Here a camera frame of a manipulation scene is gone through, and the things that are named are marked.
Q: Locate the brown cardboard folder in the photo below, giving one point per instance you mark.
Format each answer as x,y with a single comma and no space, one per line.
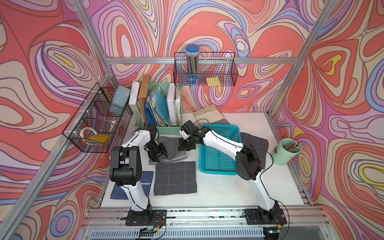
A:
142,96

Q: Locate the yellow notepad in left basket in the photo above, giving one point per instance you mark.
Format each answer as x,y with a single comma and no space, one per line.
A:
97,139

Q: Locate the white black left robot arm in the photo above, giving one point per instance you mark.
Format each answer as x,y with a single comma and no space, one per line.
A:
126,165

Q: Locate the mint green file organizer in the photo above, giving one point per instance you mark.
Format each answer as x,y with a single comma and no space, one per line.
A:
173,96

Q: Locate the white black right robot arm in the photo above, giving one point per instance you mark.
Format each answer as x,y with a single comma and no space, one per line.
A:
248,163

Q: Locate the blue capped pencil tube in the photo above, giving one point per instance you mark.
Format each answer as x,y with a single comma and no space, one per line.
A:
192,55

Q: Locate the green pen cup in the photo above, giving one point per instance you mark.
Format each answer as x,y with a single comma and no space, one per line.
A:
285,151

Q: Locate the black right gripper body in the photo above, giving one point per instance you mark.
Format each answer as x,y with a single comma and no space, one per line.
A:
186,144

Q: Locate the white book in organizer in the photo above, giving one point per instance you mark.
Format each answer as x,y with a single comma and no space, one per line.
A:
134,97

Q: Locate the black wire basket left wall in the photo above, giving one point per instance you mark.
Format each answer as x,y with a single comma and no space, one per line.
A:
96,115

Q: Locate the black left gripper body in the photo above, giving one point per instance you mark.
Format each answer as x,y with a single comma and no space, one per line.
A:
154,150

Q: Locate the beige and grey folded cloth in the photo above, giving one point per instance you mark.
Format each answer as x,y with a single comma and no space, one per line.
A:
209,115

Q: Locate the black wire basket on back wall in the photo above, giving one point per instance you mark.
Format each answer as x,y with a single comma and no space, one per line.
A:
211,64

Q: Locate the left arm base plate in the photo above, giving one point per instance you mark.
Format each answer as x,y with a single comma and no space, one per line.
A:
156,218

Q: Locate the blue folder in organizer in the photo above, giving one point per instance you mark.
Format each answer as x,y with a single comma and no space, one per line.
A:
156,109

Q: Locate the white tape roll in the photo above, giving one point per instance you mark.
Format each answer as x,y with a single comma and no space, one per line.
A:
87,132

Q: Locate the grey blue sponge cloth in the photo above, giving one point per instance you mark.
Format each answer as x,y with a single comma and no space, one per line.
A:
121,97

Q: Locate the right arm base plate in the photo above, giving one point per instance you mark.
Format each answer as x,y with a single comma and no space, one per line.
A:
263,217

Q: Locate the yellow sticky note pad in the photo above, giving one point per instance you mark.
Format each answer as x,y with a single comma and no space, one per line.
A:
213,81

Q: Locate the grey pillowcase with white lettering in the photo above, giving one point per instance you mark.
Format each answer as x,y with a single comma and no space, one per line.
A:
174,155

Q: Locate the navy blue cloth yellow stripe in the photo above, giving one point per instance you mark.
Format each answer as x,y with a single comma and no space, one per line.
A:
146,180

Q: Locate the dark grey grid cloth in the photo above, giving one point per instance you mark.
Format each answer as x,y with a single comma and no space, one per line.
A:
175,179
261,145

